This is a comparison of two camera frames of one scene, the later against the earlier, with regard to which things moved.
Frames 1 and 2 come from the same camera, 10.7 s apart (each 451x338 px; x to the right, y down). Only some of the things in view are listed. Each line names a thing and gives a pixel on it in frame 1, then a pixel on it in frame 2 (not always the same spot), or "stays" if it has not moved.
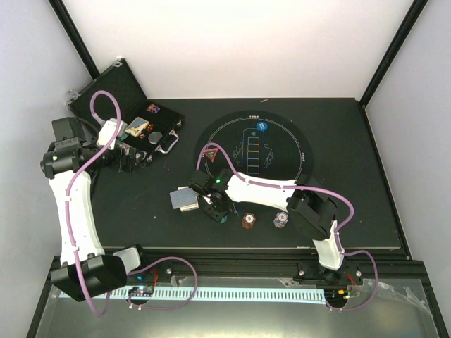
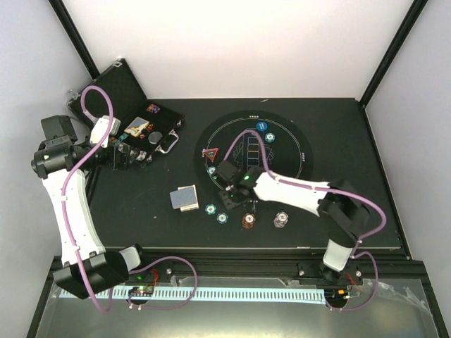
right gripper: x=215 y=215 → x=228 y=203
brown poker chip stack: x=248 y=220 stays
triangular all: x=211 y=153 stays
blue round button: x=261 y=125 stays
